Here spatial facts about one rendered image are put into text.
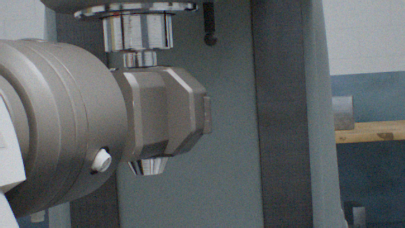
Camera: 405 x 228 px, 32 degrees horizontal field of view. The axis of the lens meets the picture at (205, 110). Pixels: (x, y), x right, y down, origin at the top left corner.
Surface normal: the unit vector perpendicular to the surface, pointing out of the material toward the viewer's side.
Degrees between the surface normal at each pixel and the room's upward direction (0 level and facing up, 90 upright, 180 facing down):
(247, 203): 90
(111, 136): 101
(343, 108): 90
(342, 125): 90
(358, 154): 90
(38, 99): 76
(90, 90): 69
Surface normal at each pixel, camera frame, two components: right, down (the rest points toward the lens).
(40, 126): 0.40, -0.03
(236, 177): -0.04, 0.06
